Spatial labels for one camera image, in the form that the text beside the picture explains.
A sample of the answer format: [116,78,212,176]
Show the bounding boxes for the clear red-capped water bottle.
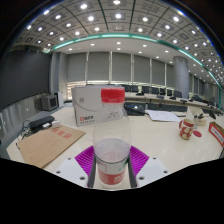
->
[92,87,132,191]

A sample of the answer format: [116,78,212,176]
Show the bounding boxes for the open red-flapped cardboard box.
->
[208,121,224,148]

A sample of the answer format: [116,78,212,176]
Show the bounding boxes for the white cardboard box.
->
[71,84,129,128]

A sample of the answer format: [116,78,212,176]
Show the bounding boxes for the recessed ceiling lights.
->
[16,0,224,74]

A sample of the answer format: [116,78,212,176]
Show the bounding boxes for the black electronic device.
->
[27,115,56,132]

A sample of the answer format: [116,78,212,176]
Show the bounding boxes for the beige compartment organizer tray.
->
[188,105,208,127]

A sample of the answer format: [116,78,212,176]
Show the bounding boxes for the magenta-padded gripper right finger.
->
[127,145,171,189]

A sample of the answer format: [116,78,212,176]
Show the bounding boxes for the long curved conference desk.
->
[124,91,221,113]

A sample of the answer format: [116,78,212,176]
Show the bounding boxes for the red and cream mug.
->
[178,118,196,141]

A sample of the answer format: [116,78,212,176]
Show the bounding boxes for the grey boxy monitor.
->
[39,94,59,112]

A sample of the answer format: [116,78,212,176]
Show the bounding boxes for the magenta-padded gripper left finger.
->
[54,145,98,189]

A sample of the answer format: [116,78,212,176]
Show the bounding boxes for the brown paper envelope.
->
[16,124,87,169]

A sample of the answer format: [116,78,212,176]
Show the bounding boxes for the row of black office chairs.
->
[121,84,208,103]

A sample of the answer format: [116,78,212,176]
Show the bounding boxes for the white printed paper sheet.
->
[146,109,182,123]

